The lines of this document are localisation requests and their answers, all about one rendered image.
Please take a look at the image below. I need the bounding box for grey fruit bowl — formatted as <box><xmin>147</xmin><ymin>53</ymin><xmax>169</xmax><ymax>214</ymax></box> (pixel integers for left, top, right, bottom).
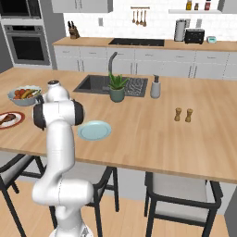
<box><xmin>6</xmin><ymin>85</ymin><xmax>44</xmax><ymax>107</ymax></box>

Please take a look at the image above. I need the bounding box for brown chicken drumstick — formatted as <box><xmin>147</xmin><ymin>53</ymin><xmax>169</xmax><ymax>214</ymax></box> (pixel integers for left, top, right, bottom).
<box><xmin>0</xmin><ymin>113</ymin><xmax>17</xmax><ymax>126</ymax></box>

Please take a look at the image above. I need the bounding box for light blue plate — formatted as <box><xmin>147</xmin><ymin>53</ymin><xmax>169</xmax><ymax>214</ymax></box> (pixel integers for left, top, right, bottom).
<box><xmin>77</xmin><ymin>119</ymin><xmax>113</xmax><ymax>142</ymax></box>

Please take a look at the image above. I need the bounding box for green potted plant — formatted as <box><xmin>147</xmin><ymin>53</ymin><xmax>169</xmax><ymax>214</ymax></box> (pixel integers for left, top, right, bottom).
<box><xmin>107</xmin><ymin>71</ymin><xmax>130</xmax><ymax>104</ymax></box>

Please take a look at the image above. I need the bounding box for dark grey sink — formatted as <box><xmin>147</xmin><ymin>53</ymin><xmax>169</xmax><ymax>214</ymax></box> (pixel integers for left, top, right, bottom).
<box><xmin>72</xmin><ymin>73</ymin><xmax>149</xmax><ymax>98</ymax></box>

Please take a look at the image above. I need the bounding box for grey soap dispenser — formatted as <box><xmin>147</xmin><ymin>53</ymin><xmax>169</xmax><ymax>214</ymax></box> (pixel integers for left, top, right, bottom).
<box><xmin>150</xmin><ymin>74</ymin><xmax>162</xmax><ymax>100</ymax></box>

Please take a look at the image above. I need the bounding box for grey tap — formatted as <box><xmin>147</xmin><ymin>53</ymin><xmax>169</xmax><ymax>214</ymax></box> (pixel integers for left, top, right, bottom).
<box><xmin>107</xmin><ymin>51</ymin><xmax>119</xmax><ymax>75</ymax></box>

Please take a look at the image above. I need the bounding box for wooden salt shaker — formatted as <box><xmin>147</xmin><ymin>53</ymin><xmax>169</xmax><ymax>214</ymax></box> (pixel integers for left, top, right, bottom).
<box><xmin>174</xmin><ymin>106</ymin><xmax>182</xmax><ymax>122</ymax></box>

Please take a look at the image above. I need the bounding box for grey base cupboard run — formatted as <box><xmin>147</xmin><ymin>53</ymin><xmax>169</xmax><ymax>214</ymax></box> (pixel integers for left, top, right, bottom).
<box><xmin>53</xmin><ymin>44</ymin><xmax>237</xmax><ymax>81</ymax></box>

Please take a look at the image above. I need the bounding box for black stool with grey seat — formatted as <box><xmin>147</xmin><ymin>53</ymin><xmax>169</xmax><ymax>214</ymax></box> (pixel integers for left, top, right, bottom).
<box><xmin>143</xmin><ymin>171</ymin><xmax>224</xmax><ymax>237</ymax></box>
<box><xmin>0</xmin><ymin>153</ymin><xmax>47</xmax><ymax>237</ymax></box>
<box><xmin>49</xmin><ymin>161</ymin><xmax>120</xmax><ymax>237</ymax></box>

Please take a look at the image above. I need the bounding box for wooden pepper shaker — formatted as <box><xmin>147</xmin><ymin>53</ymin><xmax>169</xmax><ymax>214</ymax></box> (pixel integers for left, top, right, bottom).
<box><xmin>184</xmin><ymin>107</ymin><xmax>193</xmax><ymax>123</ymax></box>

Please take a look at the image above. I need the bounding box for black hob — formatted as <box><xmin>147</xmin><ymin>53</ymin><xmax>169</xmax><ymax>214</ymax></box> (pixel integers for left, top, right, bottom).
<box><xmin>107</xmin><ymin>37</ymin><xmax>166</xmax><ymax>48</ymax></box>

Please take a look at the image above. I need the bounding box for wooden knife block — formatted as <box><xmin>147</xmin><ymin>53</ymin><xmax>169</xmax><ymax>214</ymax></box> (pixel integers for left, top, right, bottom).
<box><xmin>67</xmin><ymin>20</ymin><xmax>81</xmax><ymax>40</ymax></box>

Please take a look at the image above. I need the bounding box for red rimmed white plate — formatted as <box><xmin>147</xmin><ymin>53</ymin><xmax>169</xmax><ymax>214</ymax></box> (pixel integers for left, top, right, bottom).
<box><xmin>0</xmin><ymin>111</ymin><xmax>26</xmax><ymax>131</ymax></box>

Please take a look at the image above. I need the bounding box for steel paper towel holder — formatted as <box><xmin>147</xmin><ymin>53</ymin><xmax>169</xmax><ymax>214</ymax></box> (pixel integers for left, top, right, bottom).
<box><xmin>173</xmin><ymin>19</ymin><xmax>188</xmax><ymax>43</ymax></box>

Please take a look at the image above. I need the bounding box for black toaster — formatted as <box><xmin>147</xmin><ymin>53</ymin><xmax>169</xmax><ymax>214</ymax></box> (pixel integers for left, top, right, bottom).
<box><xmin>184</xmin><ymin>28</ymin><xmax>206</xmax><ymax>45</ymax></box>

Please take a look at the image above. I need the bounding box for steel microwave oven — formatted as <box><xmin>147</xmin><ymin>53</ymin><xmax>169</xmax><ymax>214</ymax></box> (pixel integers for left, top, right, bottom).
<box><xmin>0</xmin><ymin>0</ymin><xmax>44</xmax><ymax>20</ymax></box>

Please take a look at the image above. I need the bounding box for rail with hanging wooden tools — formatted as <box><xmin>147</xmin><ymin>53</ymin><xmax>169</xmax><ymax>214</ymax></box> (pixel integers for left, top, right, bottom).
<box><xmin>130</xmin><ymin>6</ymin><xmax>151</xmax><ymax>28</ymax></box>

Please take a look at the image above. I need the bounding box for steel wall oven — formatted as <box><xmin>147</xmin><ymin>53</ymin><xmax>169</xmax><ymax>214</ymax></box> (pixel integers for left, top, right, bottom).
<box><xmin>1</xmin><ymin>19</ymin><xmax>53</xmax><ymax>67</ymax></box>

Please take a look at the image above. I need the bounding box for grey wall cupboard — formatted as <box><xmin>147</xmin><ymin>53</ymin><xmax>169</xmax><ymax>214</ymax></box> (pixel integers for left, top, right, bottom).
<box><xmin>50</xmin><ymin>0</ymin><xmax>114</xmax><ymax>14</ymax></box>

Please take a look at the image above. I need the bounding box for white wall shelf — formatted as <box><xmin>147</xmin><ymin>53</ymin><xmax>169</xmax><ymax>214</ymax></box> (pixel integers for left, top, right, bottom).
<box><xmin>168</xmin><ymin>8</ymin><xmax>223</xmax><ymax>15</ymax></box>

